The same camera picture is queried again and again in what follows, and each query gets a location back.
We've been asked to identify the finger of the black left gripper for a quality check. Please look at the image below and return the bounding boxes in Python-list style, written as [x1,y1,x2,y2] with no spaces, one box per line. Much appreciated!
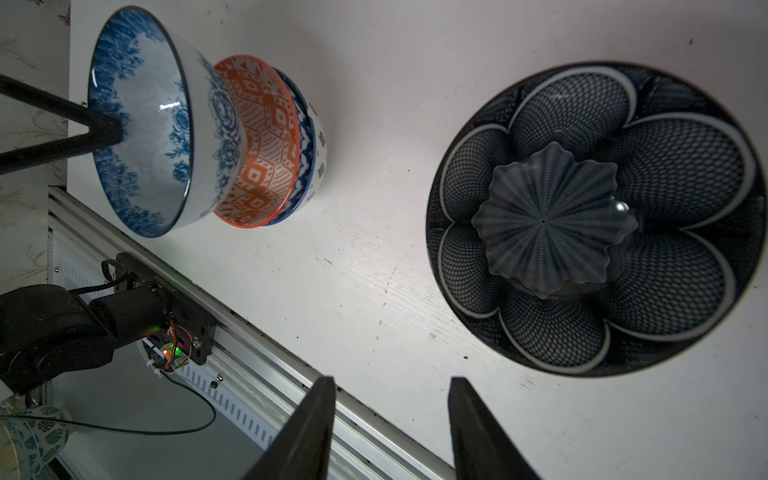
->
[1,75,120,132]
[1,129,123,175]

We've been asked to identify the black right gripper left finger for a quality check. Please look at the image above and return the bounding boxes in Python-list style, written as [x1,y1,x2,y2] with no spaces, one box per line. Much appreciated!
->
[244,376,336,479]

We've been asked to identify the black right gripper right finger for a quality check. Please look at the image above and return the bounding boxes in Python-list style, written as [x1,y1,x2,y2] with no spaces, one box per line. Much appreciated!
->
[448,377,539,479]

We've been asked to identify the blue floral bowl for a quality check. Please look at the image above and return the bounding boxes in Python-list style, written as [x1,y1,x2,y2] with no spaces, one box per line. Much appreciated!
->
[88,6,247,238]

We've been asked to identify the orange diamond pattern bowl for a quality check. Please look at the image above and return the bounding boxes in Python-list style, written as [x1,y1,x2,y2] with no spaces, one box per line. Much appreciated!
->
[215,54,300,229]

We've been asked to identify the dark navy patterned bowl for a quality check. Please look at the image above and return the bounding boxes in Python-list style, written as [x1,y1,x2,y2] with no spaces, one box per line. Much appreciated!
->
[426,61,767,377]

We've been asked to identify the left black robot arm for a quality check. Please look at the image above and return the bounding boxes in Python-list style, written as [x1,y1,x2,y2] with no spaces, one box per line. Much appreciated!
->
[1,76,170,394]

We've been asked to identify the blue damask bowl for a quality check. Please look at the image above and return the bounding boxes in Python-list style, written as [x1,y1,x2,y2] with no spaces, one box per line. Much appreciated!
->
[267,70,327,226]

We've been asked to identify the green leaf pattern cup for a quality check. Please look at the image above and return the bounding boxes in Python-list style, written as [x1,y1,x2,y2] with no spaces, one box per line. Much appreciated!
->
[1,401,72,479]

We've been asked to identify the aluminium front rail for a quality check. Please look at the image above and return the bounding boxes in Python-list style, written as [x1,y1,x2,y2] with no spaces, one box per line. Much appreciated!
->
[48,187,455,479]

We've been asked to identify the black cable under rail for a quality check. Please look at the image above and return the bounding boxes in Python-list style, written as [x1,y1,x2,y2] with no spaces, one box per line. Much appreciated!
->
[0,368,218,437]

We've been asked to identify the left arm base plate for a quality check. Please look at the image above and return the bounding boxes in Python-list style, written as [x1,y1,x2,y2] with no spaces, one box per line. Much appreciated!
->
[90,252,217,366]

